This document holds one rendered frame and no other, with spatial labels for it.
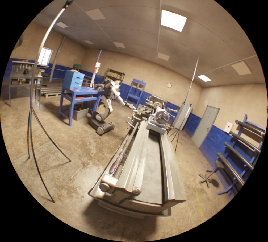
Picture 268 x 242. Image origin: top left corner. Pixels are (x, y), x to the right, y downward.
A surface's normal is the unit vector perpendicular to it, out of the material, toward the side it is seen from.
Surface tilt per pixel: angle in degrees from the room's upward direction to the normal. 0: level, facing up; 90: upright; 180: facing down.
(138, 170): 0
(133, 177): 0
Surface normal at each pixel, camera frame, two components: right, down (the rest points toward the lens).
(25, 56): 0.91, 0.39
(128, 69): -0.19, 0.15
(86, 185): 0.36, -0.91
